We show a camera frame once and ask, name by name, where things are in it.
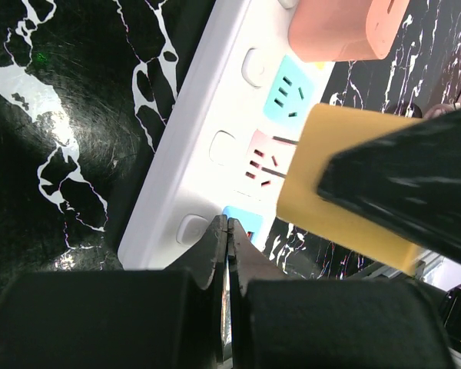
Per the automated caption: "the yellow plug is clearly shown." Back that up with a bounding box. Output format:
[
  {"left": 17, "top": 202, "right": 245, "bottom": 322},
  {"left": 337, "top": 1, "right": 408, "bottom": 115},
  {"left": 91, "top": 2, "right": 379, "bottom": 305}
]
[{"left": 276, "top": 103, "right": 421, "bottom": 274}]

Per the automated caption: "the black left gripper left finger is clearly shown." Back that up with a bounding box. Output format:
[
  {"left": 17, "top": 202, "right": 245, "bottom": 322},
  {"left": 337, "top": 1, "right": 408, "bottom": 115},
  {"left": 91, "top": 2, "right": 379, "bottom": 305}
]
[{"left": 0, "top": 215, "right": 227, "bottom": 368}]

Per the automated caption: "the white power strip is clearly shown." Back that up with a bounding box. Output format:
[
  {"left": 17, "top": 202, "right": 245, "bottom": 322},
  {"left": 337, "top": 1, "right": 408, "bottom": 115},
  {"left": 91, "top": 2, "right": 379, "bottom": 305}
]
[{"left": 118, "top": 1, "right": 333, "bottom": 270}]

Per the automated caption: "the orange plug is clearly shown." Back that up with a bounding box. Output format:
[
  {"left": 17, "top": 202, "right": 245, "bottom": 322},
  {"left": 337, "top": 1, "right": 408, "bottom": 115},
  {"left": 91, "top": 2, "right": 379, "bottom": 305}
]
[{"left": 288, "top": 0, "right": 410, "bottom": 62}]

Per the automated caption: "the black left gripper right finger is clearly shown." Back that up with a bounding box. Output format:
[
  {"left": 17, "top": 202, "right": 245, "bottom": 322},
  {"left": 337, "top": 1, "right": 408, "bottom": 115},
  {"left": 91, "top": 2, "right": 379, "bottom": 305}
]
[{"left": 227, "top": 218, "right": 455, "bottom": 368}]

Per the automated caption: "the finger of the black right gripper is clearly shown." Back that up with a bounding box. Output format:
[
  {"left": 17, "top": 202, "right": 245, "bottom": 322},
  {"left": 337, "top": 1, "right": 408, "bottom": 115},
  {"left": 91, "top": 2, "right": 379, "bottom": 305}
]
[{"left": 335, "top": 109, "right": 461, "bottom": 264}]

